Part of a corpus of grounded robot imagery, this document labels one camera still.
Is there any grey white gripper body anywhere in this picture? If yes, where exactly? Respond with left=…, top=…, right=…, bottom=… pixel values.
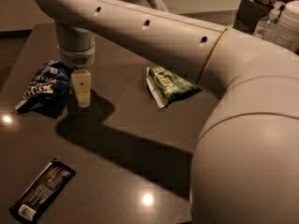
left=58, top=32, right=95, bottom=69

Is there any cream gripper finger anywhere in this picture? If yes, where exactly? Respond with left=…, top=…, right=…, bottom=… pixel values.
left=71, top=69, right=91, bottom=108

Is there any blue chip bag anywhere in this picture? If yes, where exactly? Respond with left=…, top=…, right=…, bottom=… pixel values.
left=15, top=61, right=74, bottom=113

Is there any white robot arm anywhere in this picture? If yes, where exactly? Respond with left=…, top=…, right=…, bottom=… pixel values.
left=36, top=0, right=299, bottom=224

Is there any green chip bag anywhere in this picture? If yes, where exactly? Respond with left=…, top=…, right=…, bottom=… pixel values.
left=146, top=66, right=199, bottom=108

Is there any black rxbar chocolate bar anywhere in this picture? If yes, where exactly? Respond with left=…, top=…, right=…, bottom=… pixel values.
left=9, top=159, right=76, bottom=224

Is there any dark side cabinet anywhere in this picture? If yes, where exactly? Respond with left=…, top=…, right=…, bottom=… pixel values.
left=234, top=0, right=272, bottom=34

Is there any clear plastic bottle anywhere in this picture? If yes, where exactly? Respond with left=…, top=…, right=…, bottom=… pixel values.
left=253, top=1, right=286, bottom=41

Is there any white lidded container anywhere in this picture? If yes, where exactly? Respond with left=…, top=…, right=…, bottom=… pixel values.
left=273, top=0, right=299, bottom=52

